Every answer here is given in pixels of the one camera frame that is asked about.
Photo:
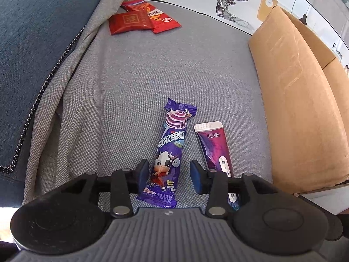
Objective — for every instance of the blue sofa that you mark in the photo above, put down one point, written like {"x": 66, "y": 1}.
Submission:
{"x": 34, "y": 35}

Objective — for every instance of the red square snack packet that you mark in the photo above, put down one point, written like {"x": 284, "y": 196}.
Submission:
{"x": 130, "y": 21}

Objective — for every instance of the purple white sachet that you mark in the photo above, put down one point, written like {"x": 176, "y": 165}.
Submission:
{"x": 214, "y": 147}

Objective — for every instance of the red spicy strip packet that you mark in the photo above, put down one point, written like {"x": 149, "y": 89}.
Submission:
{"x": 160, "y": 20}

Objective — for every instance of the deer print sofa cover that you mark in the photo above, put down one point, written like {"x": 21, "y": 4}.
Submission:
{"x": 104, "y": 108}

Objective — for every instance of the brown cardboard box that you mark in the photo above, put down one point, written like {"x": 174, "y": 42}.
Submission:
{"x": 305, "y": 96}

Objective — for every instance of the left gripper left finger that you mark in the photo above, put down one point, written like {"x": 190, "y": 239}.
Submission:
{"x": 123, "y": 183}

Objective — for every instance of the purple cow candy pack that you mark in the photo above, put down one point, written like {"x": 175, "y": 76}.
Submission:
{"x": 161, "y": 189}

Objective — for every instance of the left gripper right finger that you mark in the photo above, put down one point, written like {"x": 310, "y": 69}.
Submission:
{"x": 215, "y": 184}

